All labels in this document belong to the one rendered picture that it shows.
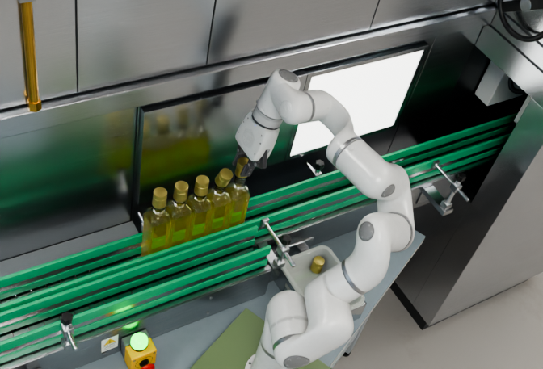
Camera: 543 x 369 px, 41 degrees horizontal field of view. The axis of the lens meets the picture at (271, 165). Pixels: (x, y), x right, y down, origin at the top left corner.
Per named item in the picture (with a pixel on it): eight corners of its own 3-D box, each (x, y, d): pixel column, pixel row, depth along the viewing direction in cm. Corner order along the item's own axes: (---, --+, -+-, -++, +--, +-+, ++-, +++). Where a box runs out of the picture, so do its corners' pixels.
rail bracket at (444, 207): (423, 195, 246) (446, 149, 230) (454, 232, 236) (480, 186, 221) (412, 199, 243) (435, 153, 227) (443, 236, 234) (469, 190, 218)
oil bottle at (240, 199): (232, 224, 210) (242, 174, 195) (241, 238, 207) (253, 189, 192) (214, 230, 207) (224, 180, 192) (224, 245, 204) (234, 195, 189)
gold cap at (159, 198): (157, 211, 178) (159, 199, 175) (149, 202, 180) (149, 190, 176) (169, 204, 180) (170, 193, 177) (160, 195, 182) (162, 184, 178)
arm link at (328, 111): (329, 171, 160) (271, 114, 170) (365, 162, 169) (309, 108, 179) (345, 141, 155) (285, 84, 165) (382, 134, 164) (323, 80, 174)
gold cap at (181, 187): (190, 196, 183) (191, 185, 180) (181, 204, 181) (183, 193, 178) (178, 189, 184) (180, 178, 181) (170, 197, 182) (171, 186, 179)
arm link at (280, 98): (329, 103, 167) (300, 107, 161) (309, 137, 173) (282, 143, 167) (289, 64, 174) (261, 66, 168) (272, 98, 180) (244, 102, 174)
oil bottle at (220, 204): (214, 230, 207) (224, 181, 192) (223, 245, 204) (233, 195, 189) (196, 236, 205) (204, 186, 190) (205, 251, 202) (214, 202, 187)
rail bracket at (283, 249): (263, 234, 209) (271, 207, 200) (293, 279, 200) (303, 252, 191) (254, 237, 207) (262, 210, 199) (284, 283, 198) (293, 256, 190)
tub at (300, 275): (320, 259, 223) (326, 242, 217) (360, 317, 211) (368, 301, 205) (271, 278, 215) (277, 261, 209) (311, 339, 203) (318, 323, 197)
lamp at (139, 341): (143, 333, 187) (144, 327, 185) (150, 347, 185) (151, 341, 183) (127, 340, 185) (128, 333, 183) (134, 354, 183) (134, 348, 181)
